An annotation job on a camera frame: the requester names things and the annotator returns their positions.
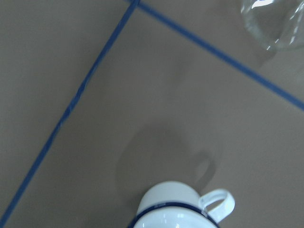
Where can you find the clear plastic funnel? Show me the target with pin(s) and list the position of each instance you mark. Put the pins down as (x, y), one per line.
(275, 24)

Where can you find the white enamel cup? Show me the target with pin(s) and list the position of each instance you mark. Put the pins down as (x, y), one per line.
(218, 203)

